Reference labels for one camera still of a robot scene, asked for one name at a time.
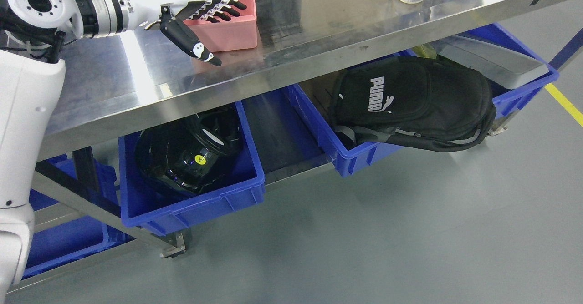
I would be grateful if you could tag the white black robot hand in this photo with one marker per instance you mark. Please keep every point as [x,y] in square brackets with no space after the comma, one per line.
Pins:
[168,17]

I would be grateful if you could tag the black Puma backpack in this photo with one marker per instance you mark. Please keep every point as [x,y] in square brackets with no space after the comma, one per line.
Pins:
[428,104]

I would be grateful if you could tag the grey tray in bin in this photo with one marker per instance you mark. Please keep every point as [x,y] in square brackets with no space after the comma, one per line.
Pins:
[510,69]

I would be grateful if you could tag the blue bin with helmet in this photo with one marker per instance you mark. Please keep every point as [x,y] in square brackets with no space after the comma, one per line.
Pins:
[142,206]

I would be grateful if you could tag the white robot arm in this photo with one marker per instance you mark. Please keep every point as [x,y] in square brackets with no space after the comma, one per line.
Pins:
[30,90]

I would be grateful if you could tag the blue bin with backpack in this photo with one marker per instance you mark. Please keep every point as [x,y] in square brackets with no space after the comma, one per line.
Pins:
[317,135]

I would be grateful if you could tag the pink plastic storage box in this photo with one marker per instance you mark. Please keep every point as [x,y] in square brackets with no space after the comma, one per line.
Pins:
[239,33]

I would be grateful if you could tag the blue bin far left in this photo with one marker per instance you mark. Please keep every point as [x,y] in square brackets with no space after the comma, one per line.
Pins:
[75,239]

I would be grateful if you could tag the stainless steel table frame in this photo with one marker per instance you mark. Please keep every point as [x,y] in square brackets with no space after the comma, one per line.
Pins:
[500,223]

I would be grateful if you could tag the black helmet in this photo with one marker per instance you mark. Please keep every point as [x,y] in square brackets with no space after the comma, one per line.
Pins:
[190,156]

